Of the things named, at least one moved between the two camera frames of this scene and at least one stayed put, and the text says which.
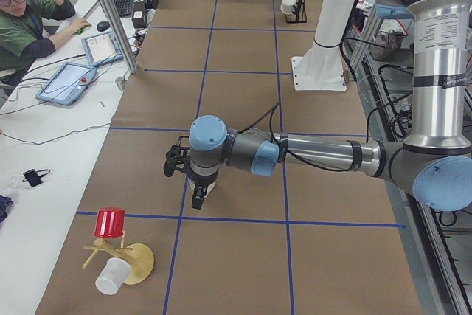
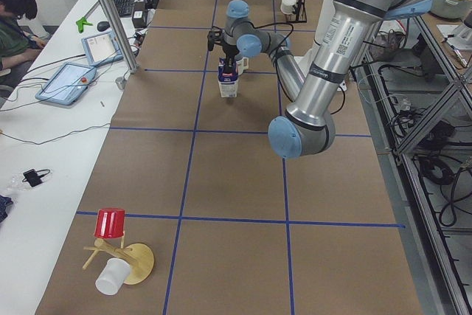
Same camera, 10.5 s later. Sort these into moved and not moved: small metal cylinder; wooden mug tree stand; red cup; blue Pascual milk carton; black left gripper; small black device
Moved: black left gripper; blue Pascual milk carton
Not moved: small black device; red cup; small metal cylinder; wooden mug tree stand
